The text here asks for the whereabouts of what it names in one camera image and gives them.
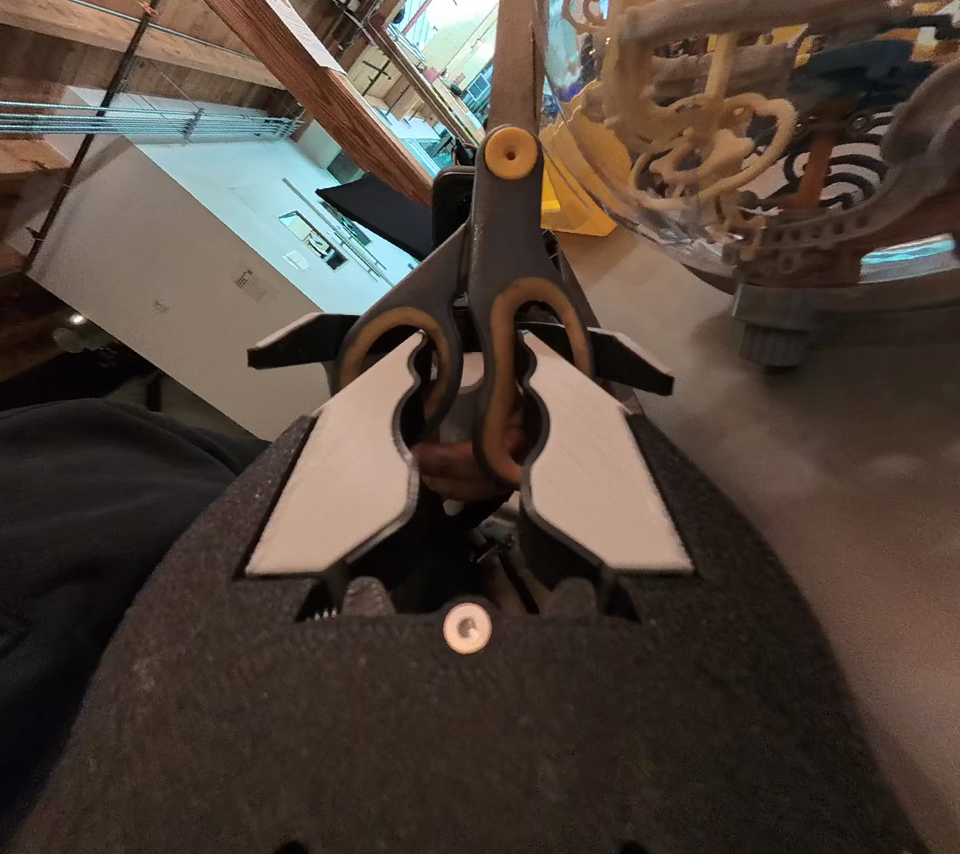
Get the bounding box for wooden post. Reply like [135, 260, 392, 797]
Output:
[112, 0, 438, 209]

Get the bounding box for yellow plastic bin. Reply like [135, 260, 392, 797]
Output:
[538, 112, 622, 238]

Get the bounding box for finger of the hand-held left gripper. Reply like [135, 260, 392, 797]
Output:
[587, 327, 676, 398]
[247, 311, 361, 373]

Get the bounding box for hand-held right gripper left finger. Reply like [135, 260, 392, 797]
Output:
[243, 331, 430, 578]

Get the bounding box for person's black jacket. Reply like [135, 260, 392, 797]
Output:
[0, 398, 273, 840]

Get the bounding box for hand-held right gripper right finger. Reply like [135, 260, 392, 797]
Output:
[517, 329, 694, 578]

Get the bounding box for white paper notice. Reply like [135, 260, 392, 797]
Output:
[231, 0, 348, 77]

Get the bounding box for clear plastic maze ball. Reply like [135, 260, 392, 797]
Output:
[531, 0, 960, 373]

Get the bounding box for grey yellow scissors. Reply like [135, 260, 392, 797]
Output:
[332, 0, 600, 488]

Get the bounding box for person's left hand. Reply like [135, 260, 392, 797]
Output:
[412, 408, 528, 503]

